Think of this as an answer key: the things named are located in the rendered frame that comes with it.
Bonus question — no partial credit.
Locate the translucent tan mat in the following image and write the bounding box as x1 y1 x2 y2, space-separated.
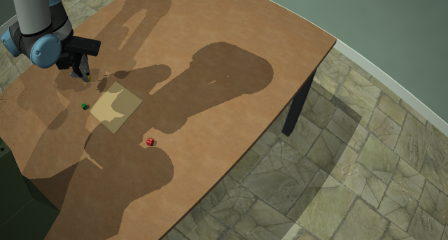
89 82 143 135

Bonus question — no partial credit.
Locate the red die with white pips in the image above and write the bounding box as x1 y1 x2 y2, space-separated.
146 138 154 146

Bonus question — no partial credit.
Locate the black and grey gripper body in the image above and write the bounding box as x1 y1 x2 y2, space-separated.
56 29 83 70

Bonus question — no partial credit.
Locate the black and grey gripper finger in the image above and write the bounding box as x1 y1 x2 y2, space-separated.
80 54 90 76
70 60 88 83

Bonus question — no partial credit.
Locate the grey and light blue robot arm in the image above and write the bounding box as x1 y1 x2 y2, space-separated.
1 0 101 69

